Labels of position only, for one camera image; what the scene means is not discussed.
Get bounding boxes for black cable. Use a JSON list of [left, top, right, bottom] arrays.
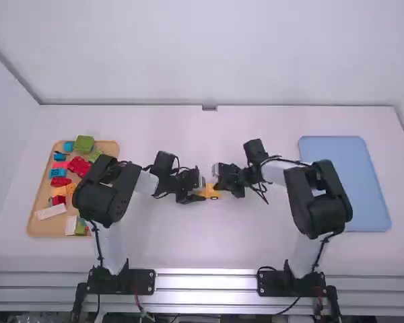
[[272, 295, 311, 317], [247, 178, 271, 206]]

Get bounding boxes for red wheeled toy brick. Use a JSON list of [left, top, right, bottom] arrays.
[[68, 156, 93, 178]]

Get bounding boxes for green hollow toy brick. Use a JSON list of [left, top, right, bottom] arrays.
[[74, 135, 96, 153]]

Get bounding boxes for green wheeled toy brick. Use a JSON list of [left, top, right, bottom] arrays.
[[86, 147, 104, 165]]

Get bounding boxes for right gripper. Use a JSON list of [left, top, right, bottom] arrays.
[[213, 163, 246, 199]]

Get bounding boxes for orange toy brick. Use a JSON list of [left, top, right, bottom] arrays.
[[52, 183, 77, 199]]

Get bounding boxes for tan tray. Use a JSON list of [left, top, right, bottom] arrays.
[[26, 139, 121, 238]]

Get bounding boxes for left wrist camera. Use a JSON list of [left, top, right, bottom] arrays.
[[193, 167, 207, 190]]

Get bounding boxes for white toy brick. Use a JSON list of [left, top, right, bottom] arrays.
[[64, 215, 79, 237], [34, 204, 68, 221]]

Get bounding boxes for yellow toy car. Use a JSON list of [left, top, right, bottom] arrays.
[[197, 183, 223, 202]]

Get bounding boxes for blue mat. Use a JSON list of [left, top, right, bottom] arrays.
[[298, 135, 393, 233]]

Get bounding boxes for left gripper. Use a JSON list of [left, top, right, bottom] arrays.
[[170, 166, 207, 205]]

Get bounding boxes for silver rails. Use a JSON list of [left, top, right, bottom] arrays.
[[0, 268, 404, 316]]

